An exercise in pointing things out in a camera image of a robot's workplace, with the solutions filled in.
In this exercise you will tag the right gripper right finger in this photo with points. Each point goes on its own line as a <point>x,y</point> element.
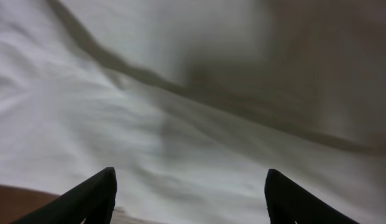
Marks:
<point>289,203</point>

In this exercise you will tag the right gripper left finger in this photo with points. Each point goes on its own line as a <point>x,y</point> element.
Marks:
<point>91,202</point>

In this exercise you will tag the white t-shirt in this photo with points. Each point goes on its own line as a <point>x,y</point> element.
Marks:
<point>192,102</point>

